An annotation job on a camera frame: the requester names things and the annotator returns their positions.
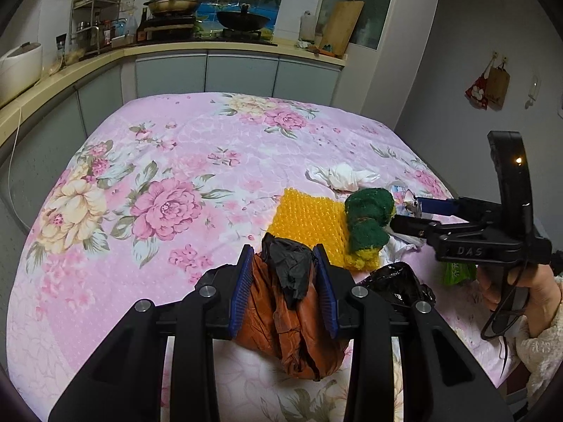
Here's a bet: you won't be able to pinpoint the red floral hanging bag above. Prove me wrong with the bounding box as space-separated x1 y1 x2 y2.
465 68 491 110

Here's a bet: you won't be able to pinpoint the person's right forearm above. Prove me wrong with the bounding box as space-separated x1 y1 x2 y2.
506 273 563 409

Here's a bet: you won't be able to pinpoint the white tissue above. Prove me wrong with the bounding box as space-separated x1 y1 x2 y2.
305 164 381 192

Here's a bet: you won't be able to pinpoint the green scouring sponge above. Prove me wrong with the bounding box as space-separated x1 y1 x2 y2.
344 188 395 256

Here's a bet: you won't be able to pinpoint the grey kitchen cabinets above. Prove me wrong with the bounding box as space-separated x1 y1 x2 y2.
0 50 344 234

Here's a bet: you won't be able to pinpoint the golden wok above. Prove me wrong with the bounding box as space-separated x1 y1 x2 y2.
144 0 201 16

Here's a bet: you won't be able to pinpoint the wooden cutting board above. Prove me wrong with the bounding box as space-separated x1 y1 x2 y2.
319 1 365 56

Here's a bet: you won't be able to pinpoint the white plastic wrapper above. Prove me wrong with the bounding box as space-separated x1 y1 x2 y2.
382 226 425 253

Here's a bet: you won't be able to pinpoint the small black plastic bag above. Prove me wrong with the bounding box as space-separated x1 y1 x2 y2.
263 235 314 307

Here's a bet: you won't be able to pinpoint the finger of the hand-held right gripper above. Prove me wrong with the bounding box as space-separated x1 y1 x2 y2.
391 213 445 240
418 198 460 217

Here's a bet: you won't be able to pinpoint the paper towel roll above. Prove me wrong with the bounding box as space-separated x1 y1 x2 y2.
299 11 317 42

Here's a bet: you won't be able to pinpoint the white wall hook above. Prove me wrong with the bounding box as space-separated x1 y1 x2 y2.
525 75 541 108

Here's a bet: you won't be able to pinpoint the black wok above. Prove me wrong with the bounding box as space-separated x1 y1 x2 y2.
216 4 271 31

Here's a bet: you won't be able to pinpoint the metal kitchen rack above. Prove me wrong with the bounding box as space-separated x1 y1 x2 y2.
70 0 121 49

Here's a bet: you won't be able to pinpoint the brown paper bag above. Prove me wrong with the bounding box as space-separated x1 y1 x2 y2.
484 64 511 110

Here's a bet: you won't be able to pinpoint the gas stove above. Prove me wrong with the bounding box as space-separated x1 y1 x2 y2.
140 14 279 47

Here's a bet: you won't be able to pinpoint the pink floral blanket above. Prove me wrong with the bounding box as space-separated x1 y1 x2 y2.
6 92 529 422

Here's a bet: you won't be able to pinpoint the white rice cooker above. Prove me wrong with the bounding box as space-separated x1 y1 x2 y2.
0 43 43 106

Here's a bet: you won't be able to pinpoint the black cable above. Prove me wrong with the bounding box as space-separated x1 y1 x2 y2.
481 268 531 341

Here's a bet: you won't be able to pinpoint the orange plastic bag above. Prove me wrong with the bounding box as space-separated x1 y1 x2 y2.
235 234 353 381

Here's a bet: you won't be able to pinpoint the kitchen counter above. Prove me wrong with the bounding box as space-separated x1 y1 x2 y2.
0 37 348 152

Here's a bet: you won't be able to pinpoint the green pea snack packet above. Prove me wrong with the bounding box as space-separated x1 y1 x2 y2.
443 261 478 286

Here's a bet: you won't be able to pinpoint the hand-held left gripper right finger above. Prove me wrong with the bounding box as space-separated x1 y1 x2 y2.
311 245 513 422

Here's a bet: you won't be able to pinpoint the white power cord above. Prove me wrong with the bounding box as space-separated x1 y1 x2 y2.
6 108 23 212

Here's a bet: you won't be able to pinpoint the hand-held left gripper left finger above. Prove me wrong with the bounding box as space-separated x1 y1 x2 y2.
48 244 256 422

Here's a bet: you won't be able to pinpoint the printed candy wrapper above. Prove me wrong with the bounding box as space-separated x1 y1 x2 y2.
389 182 425 218

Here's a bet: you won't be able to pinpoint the person's right hand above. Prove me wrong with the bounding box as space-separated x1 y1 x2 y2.
477 264 563 337

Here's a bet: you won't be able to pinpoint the yellow bubble wrap sheet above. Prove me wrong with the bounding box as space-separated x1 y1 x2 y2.
267 188 381 271

